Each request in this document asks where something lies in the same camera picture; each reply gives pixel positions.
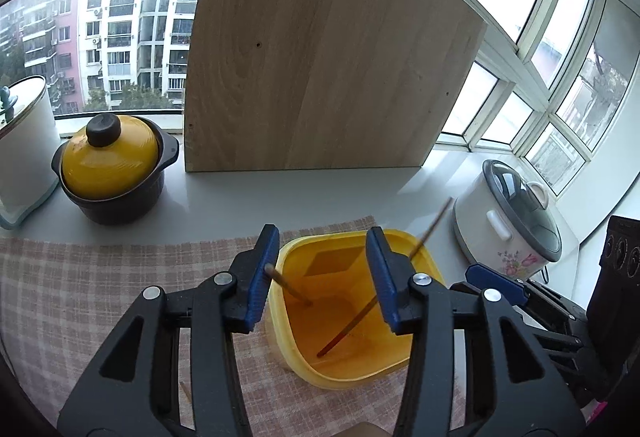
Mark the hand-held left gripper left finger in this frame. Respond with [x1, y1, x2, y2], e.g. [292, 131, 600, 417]
[56, 223, 281, 437]

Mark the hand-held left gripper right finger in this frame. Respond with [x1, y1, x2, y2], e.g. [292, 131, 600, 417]
[365, 227, 586, 437]

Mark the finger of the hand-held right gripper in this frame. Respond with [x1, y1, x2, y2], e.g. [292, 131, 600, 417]
[449, 263, 583, 343]

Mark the short wooden chopstick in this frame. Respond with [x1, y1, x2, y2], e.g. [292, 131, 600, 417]
[265, 264, 314, 307]

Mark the long wooden chopstick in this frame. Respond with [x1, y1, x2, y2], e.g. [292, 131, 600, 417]
[316, 197, 454, 358]

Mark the yellow plastic container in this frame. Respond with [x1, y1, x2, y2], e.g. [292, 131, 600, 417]
[267, 228, 447, 390]

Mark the white floral rice cooker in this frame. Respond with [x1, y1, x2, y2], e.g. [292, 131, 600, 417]
[452, 160, 563, 280]

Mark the black appliance with knobs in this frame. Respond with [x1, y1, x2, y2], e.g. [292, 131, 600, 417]
[585, 216, 640, 368]

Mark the black casserole pot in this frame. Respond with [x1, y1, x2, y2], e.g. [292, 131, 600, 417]
[51, 120, 179, 225]

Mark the yellow pot lid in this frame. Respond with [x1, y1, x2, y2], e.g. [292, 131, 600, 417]
[61, 114, 162, 202]

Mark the pink checked cloth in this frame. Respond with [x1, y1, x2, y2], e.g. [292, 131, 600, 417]
[0, 216, 466, 437]

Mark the light wooden board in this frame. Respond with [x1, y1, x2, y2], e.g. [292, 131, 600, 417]
[184, 0, 487, 173]

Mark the white canister with glass lid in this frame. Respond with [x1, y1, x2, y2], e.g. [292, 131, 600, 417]
[0, 76, 62, 230]

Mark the white window frame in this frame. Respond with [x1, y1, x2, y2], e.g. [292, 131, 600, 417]
[0, 0, 640, 238]

